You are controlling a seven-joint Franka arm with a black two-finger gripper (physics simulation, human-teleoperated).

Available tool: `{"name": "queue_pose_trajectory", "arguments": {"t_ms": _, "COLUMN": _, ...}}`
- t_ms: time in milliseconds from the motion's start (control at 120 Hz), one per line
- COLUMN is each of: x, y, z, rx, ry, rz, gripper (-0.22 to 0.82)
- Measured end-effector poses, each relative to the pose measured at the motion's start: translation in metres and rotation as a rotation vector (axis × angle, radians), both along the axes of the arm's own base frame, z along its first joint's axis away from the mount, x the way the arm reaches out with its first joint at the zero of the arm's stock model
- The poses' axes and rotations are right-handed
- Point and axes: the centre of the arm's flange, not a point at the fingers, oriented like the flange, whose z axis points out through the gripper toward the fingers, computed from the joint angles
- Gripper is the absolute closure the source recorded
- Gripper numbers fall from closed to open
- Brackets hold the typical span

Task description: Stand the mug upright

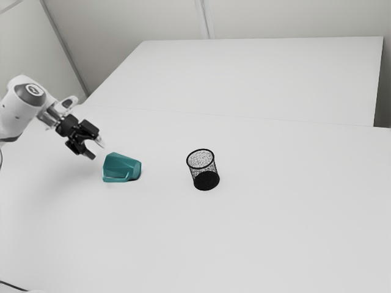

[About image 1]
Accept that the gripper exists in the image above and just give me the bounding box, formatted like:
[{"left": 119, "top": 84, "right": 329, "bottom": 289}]
[{"left": 55, "top": 114, "right": 106, "bottom": 161}]

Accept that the teal faceted mug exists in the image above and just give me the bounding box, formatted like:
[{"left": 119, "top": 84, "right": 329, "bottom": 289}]
[{"left": 101, "top": 151, "right": 143, "bottom": 184}]

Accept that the black mesh pen holder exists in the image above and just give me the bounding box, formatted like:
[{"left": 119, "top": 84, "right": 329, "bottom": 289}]
[{"left": 186, "top": 148, "right": 221, "bottom": 192}]

